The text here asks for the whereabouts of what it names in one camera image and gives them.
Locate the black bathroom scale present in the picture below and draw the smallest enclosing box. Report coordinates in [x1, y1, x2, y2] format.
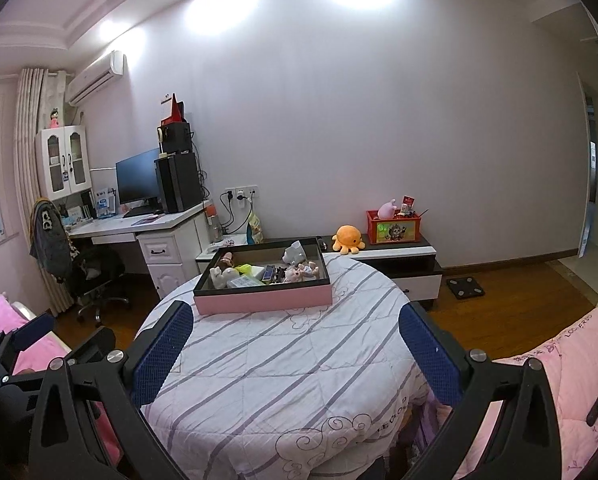
[446, 276, 486, 301]

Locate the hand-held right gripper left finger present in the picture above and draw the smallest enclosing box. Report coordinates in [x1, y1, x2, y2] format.
[28, 300, 196, 480]

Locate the pink storage box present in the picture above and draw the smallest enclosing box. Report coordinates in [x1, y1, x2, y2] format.
[193, 236, 334, 316]

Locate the grey jacket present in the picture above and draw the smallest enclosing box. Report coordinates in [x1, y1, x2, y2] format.
[29, 199, 74, 281]

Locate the round table with striped cloth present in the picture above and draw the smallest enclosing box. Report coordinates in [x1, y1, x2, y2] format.
[135, 252, 432, 480]

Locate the white astronaut figure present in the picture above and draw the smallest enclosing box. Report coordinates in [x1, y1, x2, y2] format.
[280, 241, 307, 266]

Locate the bottle with orange cap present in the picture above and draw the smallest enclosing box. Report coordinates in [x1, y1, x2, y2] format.
[206, 202, 224, 242]

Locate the white glass-door cabinet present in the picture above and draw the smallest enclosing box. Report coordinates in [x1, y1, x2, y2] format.
[35, 125, 92, 201]

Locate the black speaker box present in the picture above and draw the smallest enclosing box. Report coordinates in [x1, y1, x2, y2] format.
[157, 122, 192, 155]

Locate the orange octopus plush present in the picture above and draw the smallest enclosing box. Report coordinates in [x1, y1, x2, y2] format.
[331, 225, 366, 253]

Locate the white desk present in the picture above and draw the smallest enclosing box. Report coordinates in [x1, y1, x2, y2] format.
[66, 200, 214, 301]

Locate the white air conditioner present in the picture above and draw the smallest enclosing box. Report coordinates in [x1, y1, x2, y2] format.
[66, 50, 126, 107]

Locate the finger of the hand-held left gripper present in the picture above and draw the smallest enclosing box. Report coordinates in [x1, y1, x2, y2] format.
[63, 326, 117, 363]
[10, 313, 57, 356]

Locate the black office chair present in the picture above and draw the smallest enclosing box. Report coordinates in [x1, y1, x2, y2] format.
[34, 200, 130, 323]

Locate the black computer monitor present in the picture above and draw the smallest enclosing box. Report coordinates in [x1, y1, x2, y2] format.
[115, 148, 160, 206]

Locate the blue yellow snack bag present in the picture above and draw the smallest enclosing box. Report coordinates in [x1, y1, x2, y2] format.
[246, 212, 264, 245]

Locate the pink printed quilt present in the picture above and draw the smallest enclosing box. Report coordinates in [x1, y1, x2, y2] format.
[454, 295, 598, 480]

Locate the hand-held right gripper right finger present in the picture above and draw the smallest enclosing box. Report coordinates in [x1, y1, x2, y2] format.
[398, 301, 564, 480]

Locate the black power cable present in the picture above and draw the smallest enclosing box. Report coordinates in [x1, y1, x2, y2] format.
[219, 191, 236, 233]

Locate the white nightstand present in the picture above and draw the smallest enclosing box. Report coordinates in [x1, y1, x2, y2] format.
[195, 240, 230, 276]

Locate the blue white box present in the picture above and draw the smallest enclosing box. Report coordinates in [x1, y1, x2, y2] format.
[94, 187, 117, 218]

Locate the red toy crate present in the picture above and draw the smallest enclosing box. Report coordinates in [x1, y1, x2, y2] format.
[366, 209, 424, 245]

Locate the black computer tower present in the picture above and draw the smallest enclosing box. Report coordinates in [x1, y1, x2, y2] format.
[154, 152, 203, 214]

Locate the white round-headed toy figure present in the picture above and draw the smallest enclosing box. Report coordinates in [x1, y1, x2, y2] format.
[209, 266, 240, 290]

